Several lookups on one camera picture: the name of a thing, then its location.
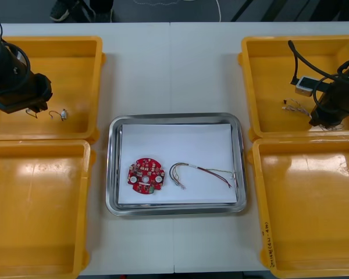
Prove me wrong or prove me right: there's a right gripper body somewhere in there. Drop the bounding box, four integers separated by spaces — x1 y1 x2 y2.
309 83 349 127

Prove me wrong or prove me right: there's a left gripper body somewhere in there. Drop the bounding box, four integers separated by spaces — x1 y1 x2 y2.
0 74 52 115

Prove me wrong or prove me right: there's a thin white grey wire harness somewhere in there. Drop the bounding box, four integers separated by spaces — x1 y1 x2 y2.
281 98 345 131

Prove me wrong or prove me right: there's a steel tray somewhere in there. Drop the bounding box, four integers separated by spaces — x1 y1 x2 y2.
105 112 248 217

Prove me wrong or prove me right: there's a red black green-yellow wire harness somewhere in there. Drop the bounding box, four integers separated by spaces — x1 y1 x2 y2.
168 162 238 191

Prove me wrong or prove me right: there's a yellow-orange plastic bin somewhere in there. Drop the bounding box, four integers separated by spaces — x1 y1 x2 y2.
237 34 349 143
0 35 107 145
0 139 97 279
248 138 349 279

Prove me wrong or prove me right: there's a person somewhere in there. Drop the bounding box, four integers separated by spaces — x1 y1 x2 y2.
50 0 115 23

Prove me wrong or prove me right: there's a black stand leg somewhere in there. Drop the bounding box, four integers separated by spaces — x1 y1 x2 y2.
229 0 268 23

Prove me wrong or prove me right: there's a round red circuit board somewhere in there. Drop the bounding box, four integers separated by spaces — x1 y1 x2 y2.
127 157 166 195

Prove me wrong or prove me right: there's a white sheet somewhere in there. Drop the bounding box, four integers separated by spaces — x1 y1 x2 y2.
117 123 238 205

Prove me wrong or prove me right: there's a white cord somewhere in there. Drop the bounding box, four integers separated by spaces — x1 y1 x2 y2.
133 0 222 23

